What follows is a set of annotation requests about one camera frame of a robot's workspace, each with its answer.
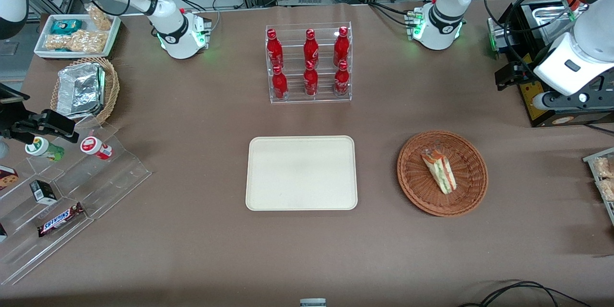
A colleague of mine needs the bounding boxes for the green yoghurt drink bottle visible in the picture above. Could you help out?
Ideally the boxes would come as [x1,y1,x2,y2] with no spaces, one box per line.
[24,136,65,163]

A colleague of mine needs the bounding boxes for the Snickers chocolate bar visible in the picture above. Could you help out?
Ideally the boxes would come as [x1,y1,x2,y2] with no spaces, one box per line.
[37,202,86,238]

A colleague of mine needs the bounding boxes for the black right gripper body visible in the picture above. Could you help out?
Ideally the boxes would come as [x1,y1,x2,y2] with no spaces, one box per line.
[0,107,47,143]

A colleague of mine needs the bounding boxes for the red cola bottle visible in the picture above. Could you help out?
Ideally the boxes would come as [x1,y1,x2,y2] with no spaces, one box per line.
[303,29,320,65]
[266,29,284,69]
[303,60,319,97]
[272,65,289,101]
[334,60,351,97]
[333,26,350,64]

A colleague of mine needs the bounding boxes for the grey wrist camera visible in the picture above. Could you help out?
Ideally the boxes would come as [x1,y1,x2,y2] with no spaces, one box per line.
[0,83,25,105]
[531,90,614,112]

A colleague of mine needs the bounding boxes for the small black carton box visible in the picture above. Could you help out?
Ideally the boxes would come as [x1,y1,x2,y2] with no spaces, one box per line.
[29,179,58,205]

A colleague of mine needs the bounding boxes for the grey tray with snacks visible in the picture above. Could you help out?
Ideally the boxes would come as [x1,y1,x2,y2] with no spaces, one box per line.
[582,147,614,226]

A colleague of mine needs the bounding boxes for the wrapped triangle sandwich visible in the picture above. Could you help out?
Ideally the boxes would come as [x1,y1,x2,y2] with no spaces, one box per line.
[421,149,458,195]

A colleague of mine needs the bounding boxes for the clear acrylic stepped display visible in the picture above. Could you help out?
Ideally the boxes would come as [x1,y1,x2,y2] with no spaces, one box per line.
[0,119,153,286]

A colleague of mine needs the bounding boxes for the silver foil bag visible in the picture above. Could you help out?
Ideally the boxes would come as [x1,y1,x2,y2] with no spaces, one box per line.
[56,63,106,120]

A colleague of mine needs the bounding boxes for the clear bag of nuts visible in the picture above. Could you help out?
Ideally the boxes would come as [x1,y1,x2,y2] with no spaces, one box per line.
[70,29,107,54]
[44,33,72,52]
[85,3,113,31]

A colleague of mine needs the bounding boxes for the stainless steel pan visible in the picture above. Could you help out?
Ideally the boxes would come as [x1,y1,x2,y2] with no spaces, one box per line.
[520,2,589,45]

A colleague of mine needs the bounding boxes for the brown cookie box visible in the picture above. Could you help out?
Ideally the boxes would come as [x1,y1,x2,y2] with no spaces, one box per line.
[0,165,19,191]

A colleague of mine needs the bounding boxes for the black and yellow appliance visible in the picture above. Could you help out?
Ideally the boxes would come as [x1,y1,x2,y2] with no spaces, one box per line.
[487,0,614,128]

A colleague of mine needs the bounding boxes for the teal snack packet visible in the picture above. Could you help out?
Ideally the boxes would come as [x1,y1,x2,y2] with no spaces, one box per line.
[51,19,83,35]

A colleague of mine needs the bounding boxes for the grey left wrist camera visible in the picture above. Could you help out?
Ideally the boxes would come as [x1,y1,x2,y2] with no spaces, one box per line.
[531,90,614,112]

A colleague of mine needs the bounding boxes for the black arm base cable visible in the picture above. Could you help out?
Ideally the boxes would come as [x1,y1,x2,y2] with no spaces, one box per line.
[368,2,414,27]

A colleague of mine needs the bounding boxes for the round brown wicker basket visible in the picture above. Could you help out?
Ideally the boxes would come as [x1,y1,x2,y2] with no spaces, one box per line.
[397,130,489,217]

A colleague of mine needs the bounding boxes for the cream plastic serving tray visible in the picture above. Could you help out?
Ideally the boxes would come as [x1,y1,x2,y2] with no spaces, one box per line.
[245,135,358,212]

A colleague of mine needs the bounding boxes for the red yoghurt drink bottle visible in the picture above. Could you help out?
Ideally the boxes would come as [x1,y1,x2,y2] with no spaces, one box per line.
[80,136,114,161]

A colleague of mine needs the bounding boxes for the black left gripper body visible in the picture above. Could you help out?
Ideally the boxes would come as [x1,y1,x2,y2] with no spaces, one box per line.
[512,60,538,88]

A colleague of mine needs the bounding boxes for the black floor cable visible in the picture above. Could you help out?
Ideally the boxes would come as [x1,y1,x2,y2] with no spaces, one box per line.
[457,280,594,307]

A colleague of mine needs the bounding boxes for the light wicker basket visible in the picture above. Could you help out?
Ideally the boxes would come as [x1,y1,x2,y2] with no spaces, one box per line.
[50,56,120,128]

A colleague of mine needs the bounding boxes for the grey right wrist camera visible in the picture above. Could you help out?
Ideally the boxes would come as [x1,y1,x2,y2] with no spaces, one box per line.
[0,83,25,105]

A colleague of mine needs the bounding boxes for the white rectangular snack tray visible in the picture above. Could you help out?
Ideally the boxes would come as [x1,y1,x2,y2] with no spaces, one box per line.
[34,13,122,60]

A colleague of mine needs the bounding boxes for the clear acrylic bottle rack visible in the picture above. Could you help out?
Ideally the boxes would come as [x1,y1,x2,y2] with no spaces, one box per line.
[265,22,353,104]

